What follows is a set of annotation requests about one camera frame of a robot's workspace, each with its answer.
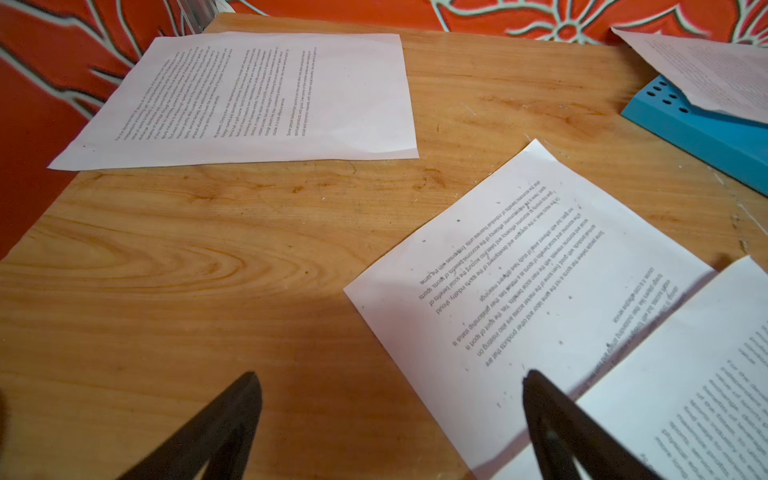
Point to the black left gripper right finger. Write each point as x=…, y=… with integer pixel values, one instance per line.
x=565, y=437

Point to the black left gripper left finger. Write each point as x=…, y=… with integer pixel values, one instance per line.
x=217, y=441

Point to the printed paper sheet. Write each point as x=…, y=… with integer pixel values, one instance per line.
x=720, y=77
x=536, y=268
x=689, y=400
x=241, y=97

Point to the blue folder black inside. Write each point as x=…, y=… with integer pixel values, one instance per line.
x=734, y=146

